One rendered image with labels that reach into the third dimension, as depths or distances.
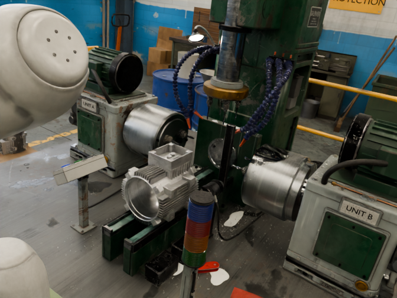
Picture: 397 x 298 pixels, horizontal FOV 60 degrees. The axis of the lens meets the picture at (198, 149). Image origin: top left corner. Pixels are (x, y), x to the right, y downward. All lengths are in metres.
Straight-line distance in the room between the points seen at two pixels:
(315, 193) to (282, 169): 0.15
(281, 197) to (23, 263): 0.78
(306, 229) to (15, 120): 1.01
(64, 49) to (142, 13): 8.07
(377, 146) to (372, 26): 5.28
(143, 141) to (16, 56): 1.20
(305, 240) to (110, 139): 0.95
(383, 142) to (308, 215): 0.32
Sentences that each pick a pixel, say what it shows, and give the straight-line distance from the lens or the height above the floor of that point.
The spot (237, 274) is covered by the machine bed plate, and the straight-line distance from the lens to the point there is 1.24.
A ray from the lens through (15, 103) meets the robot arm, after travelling 0.34.
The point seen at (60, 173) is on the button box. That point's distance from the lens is 1.21.
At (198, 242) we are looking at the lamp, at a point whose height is 1.11.
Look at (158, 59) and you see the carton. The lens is 7.14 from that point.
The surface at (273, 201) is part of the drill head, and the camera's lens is 1.21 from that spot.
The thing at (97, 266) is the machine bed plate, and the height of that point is 0.80.
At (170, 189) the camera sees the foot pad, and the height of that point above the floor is 1.07.
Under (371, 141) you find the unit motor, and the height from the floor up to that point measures 1.32.
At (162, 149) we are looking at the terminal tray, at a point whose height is 1.13.
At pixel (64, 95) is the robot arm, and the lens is 0.33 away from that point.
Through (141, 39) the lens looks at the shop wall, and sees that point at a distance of 8.44.
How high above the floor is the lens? 1.64
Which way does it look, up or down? 24 degrees down
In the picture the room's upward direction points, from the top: 7 degrees clockwise
